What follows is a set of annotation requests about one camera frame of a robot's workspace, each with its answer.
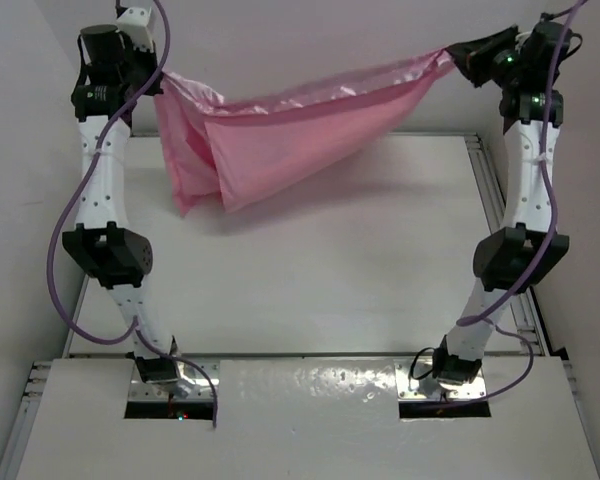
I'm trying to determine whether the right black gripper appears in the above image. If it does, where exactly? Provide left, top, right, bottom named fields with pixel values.
left=448, top=23, right=528, bottom=89

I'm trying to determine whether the pink satin pillowcase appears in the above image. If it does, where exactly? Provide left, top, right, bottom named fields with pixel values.
left=154, top=49, right=454, bottom=214

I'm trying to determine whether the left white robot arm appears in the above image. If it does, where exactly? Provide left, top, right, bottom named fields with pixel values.
left=62, top=20, right=182, bottom=388

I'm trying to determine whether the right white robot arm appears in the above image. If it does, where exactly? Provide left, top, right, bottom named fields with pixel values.
left=431, top=16, right=581, bottom=384

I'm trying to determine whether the white front cover board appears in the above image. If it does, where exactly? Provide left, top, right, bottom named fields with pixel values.
left=18, top=358, right=597, bottom=479

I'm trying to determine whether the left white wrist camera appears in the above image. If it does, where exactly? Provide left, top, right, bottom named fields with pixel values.
left=116, top=6, right=154, bottom=49

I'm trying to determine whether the aluminium table frame rail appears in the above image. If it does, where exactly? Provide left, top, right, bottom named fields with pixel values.
left=465, top=134, right=548, bottom=356

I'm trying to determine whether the black thin base cable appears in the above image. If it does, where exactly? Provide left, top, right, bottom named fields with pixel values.
left=409, top=346, right=444, bottom=386

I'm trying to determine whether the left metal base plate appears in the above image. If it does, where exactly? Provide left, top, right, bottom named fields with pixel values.
left=124, top=361, right=220, bottom=421

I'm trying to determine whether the metal base plate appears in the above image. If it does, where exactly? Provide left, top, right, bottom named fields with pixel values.
left=124, top=361, right=220, bottom=421
left=395, top=357, right=491, bottom=420

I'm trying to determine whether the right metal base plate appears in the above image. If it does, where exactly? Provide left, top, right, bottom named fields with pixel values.
left=395, top=357, right=491, bottom=420

